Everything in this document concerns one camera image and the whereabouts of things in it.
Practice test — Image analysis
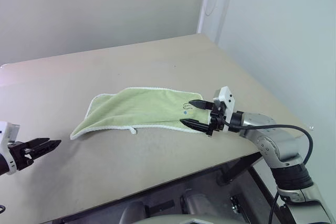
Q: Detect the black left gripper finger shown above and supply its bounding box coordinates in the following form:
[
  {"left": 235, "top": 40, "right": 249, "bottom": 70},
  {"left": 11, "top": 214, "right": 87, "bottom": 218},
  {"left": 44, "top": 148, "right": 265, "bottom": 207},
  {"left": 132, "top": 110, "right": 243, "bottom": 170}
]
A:
[
  {"left": 24, "top": 140, "right": 62, "bottom": 161},
  {"left": 25, "top": 137, "right": 51, "bottom": 150}
]

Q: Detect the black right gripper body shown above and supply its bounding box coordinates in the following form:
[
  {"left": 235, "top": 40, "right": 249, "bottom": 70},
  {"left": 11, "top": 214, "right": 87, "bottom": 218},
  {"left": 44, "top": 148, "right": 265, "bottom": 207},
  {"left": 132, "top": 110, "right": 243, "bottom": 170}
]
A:
[{"left": 206, "top": 102, "right": 232, "bottom": 137}]

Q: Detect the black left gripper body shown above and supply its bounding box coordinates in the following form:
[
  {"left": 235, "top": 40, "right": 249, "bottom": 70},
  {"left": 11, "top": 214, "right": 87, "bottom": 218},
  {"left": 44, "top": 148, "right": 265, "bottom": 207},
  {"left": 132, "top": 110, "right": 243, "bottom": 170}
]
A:
[{"left": 7, "top": 141, "right": 35, "bottom": 172}]

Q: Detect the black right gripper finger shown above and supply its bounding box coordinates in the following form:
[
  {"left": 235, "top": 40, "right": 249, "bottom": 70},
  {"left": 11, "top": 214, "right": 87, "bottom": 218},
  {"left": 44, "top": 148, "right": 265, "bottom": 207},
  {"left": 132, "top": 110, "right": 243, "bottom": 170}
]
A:
[
  {"left": 189, "top": 99, "right": 214, "bottom": 111},
  {"left": 179, "top": 119, "right": 211, "bottom": 134}
]

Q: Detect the green towel with white trim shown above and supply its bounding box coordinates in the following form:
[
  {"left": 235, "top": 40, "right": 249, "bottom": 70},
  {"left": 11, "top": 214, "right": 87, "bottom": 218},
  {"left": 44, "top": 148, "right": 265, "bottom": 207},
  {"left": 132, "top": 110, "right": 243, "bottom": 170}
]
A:
[{"left": 69, "top": 86, "right": 212, "bottom": 141}]

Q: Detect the silver robot torso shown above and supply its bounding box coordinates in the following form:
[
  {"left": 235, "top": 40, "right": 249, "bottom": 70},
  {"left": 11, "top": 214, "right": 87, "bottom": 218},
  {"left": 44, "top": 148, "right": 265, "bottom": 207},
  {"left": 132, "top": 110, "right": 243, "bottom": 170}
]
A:
[{"left": 115, "top": 188, "right": 266, "bottom": 224}]

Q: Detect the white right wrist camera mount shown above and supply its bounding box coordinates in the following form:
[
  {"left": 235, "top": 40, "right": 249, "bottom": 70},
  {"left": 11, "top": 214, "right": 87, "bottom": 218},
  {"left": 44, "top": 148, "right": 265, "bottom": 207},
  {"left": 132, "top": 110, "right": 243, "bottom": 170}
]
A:
[{"left": 212, "top": 86, "right": 236, "bottom": 132}]

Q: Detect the black table frame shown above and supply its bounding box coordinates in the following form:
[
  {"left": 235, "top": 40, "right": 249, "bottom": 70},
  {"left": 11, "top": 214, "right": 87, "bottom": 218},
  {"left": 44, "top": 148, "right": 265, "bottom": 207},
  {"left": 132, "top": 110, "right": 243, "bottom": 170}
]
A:
[{"left": 44, "top": 151, "right": 299, "bottom": 224}]

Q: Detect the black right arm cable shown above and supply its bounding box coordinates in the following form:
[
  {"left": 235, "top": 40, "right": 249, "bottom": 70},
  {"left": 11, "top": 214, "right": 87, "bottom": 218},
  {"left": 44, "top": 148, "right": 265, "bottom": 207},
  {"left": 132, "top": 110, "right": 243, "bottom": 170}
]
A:
[{"left": 229, "top": 124, "right": 314, "bottom": 224}]

